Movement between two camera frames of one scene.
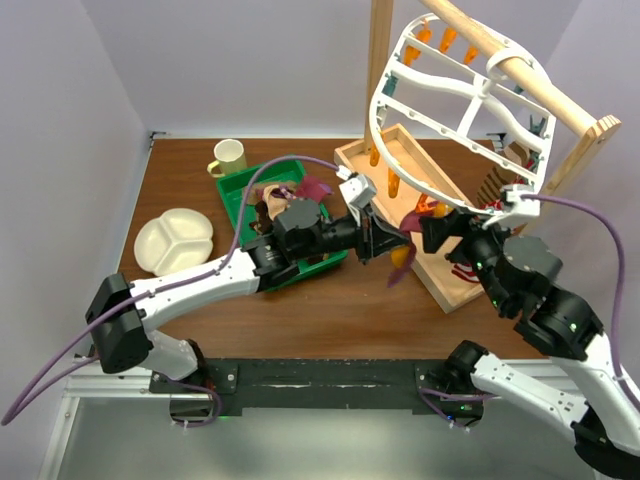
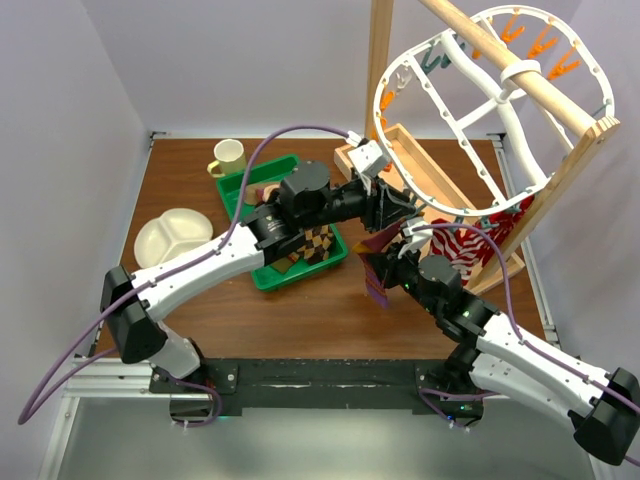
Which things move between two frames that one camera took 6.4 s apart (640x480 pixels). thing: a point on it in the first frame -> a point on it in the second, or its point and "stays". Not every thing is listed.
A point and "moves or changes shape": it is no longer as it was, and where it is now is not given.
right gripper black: [434, 228] -> [390, 262]
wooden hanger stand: [393, 181] stays
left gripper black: [377, 236] -> [390, 206]
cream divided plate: [178, 241] stays
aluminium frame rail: [85, 379] stays
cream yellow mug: [232, 157] stays
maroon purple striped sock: [410, 223] moves or changes shape
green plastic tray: [241, 212] stays
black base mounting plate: [319, 384] stays
